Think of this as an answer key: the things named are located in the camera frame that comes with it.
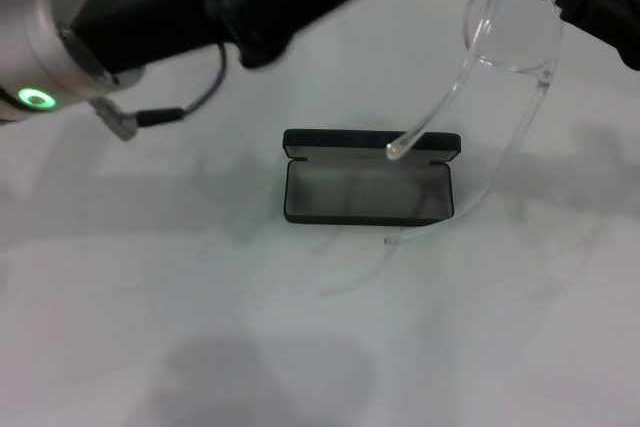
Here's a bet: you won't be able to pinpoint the black glasses case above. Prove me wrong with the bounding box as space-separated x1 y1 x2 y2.
282 128 462 227

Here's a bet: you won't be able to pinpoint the clear plastic glasses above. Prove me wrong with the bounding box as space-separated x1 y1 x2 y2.
383 0 566 248

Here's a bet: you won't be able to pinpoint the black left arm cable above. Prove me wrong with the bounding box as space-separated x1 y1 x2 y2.
92 41 229 142

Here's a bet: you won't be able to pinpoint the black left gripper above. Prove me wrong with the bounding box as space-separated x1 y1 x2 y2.
64 0 382 82

